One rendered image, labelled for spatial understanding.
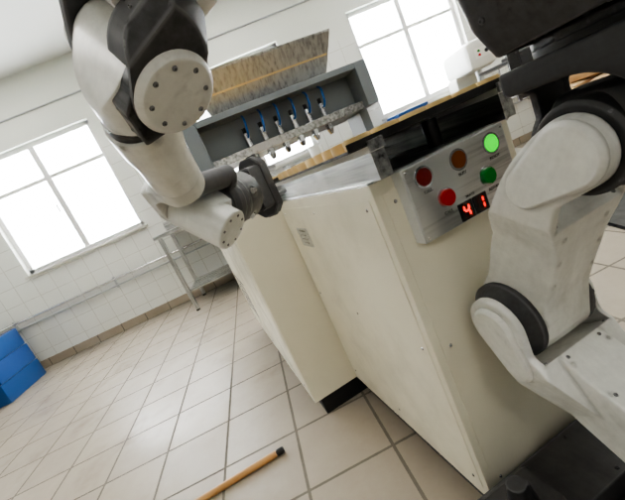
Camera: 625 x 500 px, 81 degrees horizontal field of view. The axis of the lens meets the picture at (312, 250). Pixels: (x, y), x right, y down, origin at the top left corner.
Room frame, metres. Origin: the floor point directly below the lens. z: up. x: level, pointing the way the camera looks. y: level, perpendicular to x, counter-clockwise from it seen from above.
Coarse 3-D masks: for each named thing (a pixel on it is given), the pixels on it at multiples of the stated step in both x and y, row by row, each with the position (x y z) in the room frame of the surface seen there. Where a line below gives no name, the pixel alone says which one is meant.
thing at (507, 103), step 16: (480, 96) 0.73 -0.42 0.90; (496, 96) 0.70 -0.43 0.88; (448, 112) 0.82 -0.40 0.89; (464, 112) 0.78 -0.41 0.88; (480, 112) 0.74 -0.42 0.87; (496, 112) 0.71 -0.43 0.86; (512, 112) 0.70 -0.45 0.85; (416, 128) 0.94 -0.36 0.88; (448, 128) 0.84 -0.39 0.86; (464, 128) 0.79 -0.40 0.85; (400, 144) 1.03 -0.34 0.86; (416, 144) 0.96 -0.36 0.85
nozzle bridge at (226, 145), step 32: (352, 64) 1.43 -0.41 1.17; (288, 96) 1.40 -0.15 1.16; (320, 96) 1.48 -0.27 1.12; (352, 96) 1.51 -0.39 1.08; (192, 128) 1.27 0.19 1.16; (224, 128) 1.38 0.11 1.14; (256, 128) 1.41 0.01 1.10; (288, 128) 1.44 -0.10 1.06; (320, 128) 1.52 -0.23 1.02; (352, 128) 1.63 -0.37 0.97; (224, 160) 1.32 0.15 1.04
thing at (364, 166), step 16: (368, 144) 0.61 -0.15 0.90; (384, 144) 0.62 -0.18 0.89; (336, 160) 0.74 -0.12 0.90; (352, 160) 0.68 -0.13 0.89; (368, 160) 0.63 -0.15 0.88; (384, 160) 0.62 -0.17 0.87; (304, 176) 0.96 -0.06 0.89; (320, 176) 0.86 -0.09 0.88; (336, 176) 0.77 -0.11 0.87; (352, 176) 0.71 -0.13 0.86; (368, 176) 0.65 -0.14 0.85; (384, 176) 0.62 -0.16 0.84; (288, 192) 1.16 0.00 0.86; (304, 192) 1.02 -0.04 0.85
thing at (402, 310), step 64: (320, 192) 0.87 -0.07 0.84; (384, 192) 0.65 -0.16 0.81; (320, 256) 1.08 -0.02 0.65; (384, 256) 0.68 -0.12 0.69; (448, 256) 0.67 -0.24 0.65; (384, 320) 0.81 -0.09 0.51; (448, 320) 0.66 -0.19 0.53; (384, 384) 1.01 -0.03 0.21; (448, 384) 0.64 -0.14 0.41; (512, 384) 0.68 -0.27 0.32; (448, 448) 0.75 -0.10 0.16; (512, 448) 0.66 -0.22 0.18
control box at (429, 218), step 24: (456, 144) 0.66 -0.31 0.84; (480, 144) 0.67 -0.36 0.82; (504, 144) 0.69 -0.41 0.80; (408, 168) 0.63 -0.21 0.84; (432, 168) 0.64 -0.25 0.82; (456, 168) 0.65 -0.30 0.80; (480, 168) 0.67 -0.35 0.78; (504, 168) 0.68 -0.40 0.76; (408, 192) 0.63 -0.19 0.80; (432, 192) 0.64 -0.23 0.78; (456, 192) 0.65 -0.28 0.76; (480, 192) 0.66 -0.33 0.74; (408, 216) 0.65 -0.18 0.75; (432, 216) 0.63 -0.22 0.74; (456, 216) 0.65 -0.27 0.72; (432, 240) 0.63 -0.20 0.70
